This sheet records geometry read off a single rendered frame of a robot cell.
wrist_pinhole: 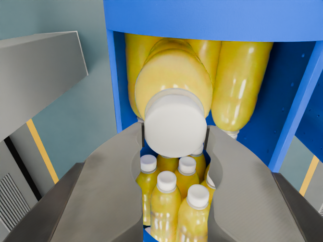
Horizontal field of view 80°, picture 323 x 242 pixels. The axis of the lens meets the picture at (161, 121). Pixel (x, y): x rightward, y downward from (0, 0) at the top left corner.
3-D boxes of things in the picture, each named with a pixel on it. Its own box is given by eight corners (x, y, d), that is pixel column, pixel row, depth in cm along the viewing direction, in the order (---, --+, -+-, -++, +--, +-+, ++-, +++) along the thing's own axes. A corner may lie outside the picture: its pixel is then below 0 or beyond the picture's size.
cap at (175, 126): (164, 152, 14) (163, 170, 13) (133, 112, 13) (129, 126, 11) (213, 130, 13) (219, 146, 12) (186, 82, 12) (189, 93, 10)
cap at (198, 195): (209, 207, 35) (211, 200, 34) (187, 205, 35) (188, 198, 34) (206, 189, 38) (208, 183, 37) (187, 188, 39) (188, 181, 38)
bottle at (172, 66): (163, 91, 31) (157, 175, 15) (139, 52, 29) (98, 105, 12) (203, 68, 29) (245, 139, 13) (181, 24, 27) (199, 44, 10)
